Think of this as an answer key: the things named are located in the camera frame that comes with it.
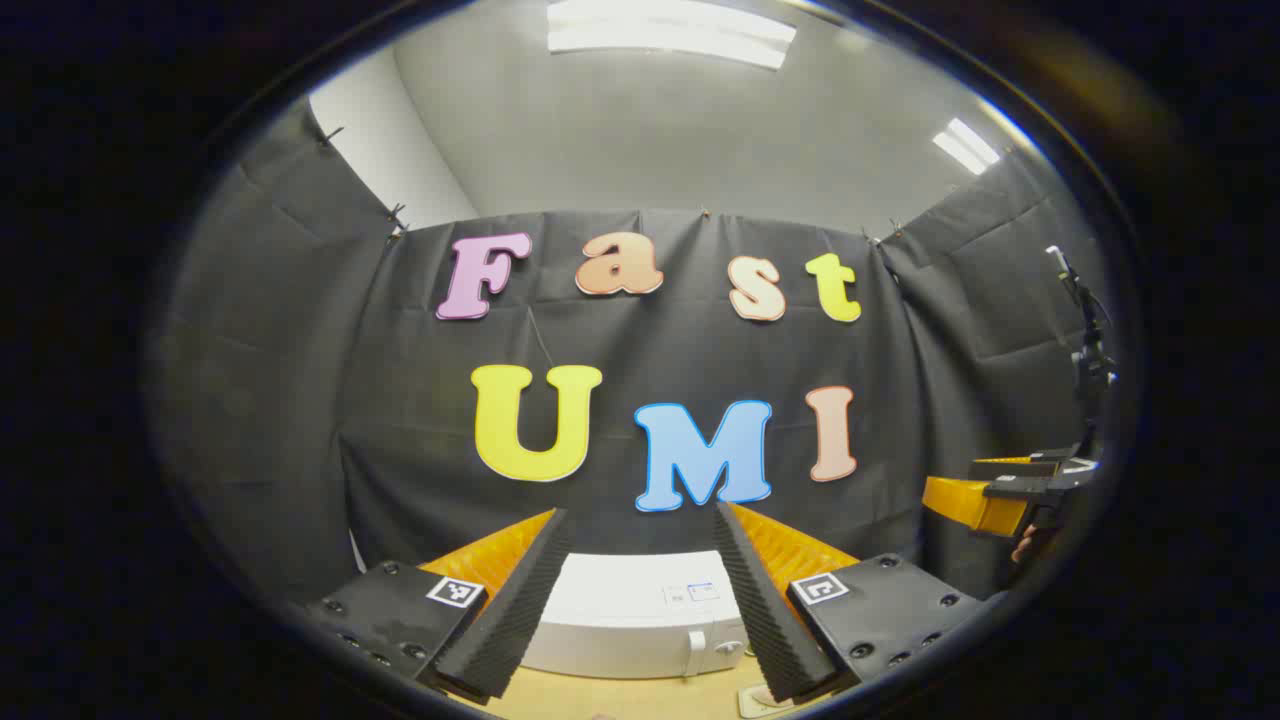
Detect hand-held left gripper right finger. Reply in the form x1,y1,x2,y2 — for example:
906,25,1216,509
712,500,986,703

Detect small ceiling light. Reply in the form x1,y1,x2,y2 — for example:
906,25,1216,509
932,117,1001,176

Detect white microwave oven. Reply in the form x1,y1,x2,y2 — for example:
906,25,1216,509
520,550,749,681

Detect long ceiling light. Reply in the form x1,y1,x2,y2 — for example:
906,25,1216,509
546,0,798,71

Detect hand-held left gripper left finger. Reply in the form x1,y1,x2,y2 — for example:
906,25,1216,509
305,508,571,706

